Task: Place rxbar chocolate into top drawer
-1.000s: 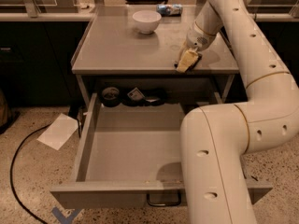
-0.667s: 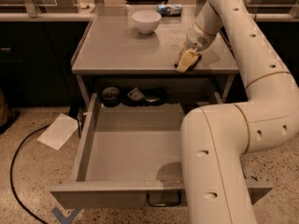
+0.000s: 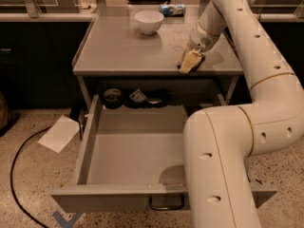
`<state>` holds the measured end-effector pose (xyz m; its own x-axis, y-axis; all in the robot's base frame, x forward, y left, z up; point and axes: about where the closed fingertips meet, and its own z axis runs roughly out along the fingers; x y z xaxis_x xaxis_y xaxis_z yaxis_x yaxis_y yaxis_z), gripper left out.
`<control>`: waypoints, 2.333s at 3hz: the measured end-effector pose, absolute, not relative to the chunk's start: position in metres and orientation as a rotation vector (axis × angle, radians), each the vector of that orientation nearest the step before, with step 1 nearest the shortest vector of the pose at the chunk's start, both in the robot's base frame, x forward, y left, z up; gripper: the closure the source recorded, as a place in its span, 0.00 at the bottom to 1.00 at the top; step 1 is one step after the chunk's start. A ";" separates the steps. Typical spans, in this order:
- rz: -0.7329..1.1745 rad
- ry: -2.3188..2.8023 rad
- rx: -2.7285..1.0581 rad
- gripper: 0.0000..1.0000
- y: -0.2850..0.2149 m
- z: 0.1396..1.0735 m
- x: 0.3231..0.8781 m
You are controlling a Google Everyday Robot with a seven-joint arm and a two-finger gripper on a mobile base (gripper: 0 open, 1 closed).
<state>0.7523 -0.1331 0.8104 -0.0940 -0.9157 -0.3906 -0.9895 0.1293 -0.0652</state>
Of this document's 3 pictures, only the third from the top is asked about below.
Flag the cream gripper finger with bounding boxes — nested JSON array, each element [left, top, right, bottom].
[[180, 48, 203, 74], [179, 46, 190, 65]]

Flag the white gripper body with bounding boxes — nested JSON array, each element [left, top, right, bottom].
[[189, 23, 221, 52]]

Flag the black rxbar chocolate wrapper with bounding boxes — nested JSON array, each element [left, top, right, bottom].
[[177, 54, 205, 74]]

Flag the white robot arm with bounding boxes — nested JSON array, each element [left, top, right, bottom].
[[183, 0, 304, 228]]

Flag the grey cabinet with top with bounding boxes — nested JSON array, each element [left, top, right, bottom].
[[73, 6, 243, 105]]

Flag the open grey top drawer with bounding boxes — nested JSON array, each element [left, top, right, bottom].
[[50, 93, 278, 214]]

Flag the blue white snack packet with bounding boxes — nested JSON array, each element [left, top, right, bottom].
[[159, 4, 186, 16]]

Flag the white ceramic bowl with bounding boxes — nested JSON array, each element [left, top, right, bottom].
[[134, 10, 164, 34]]

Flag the black items with label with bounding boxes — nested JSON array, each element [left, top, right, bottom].
[[123, 89, 170, 108]]

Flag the black tape roll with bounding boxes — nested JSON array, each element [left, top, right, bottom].
[[102, 88, 123, 109]]

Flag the white paper sheet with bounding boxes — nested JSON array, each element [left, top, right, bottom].
[[38, 115, 79, 153]]

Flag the black metal drawer handle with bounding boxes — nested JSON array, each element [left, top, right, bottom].
[[148, 196, 184, 211]]

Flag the black floor cable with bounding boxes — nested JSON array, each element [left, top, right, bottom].
[[9, 125, 51, 228]]

